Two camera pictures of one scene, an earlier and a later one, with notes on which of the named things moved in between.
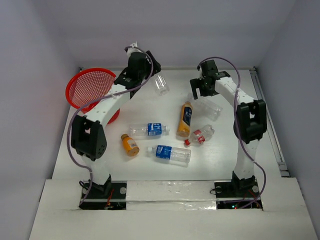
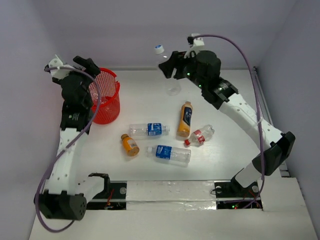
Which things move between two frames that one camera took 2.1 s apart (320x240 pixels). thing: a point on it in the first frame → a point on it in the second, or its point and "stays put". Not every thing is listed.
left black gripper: (152, 63) → (88, 66)
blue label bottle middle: (153, 129) stays put
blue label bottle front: (177, 156) stays put
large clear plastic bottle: (206, 109) → (173, 86)
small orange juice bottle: (130, 146) stays put
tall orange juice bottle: (184, 126) stays put
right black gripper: (196, 83) → (179, 60)
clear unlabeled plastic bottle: (161, 85) → (100, 89)
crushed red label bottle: (200, 136) stays put
